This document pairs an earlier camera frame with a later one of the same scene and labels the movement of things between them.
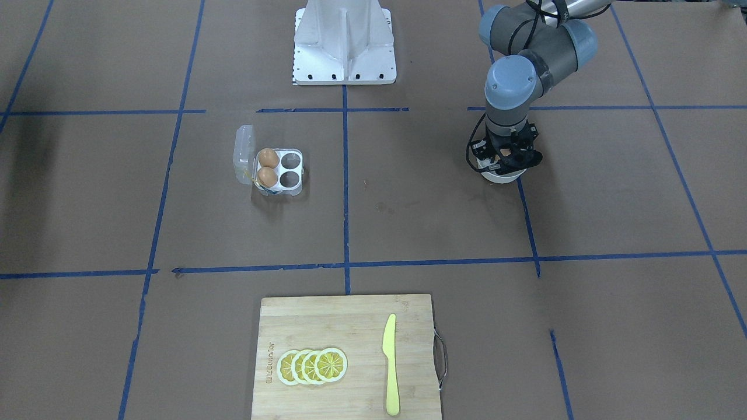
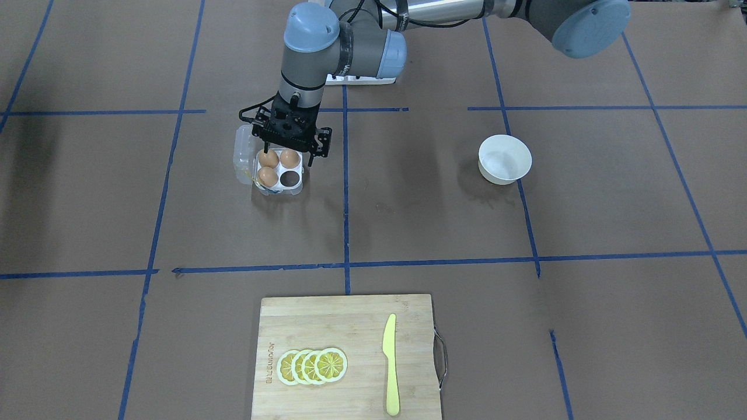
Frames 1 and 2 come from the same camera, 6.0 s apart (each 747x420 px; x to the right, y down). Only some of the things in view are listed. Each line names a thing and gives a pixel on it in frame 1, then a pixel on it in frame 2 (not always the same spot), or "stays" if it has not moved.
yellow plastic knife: [393, 405] stays
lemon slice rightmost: [331, 364] stays
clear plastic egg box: [273, 171] stays
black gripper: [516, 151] → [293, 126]
